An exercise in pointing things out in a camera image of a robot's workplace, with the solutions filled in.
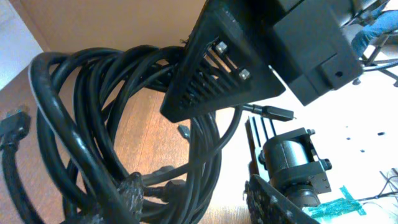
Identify black thick USB cable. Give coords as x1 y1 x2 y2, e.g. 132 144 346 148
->
0 45 223 224

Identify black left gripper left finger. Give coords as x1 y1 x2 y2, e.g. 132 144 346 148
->
63 172 144 224

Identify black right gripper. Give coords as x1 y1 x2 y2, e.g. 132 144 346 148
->
244 0 385 106

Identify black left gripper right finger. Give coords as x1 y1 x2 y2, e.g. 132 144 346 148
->
244 175 318 224

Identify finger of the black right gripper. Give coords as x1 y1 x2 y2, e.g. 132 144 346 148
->
160 1 285 123

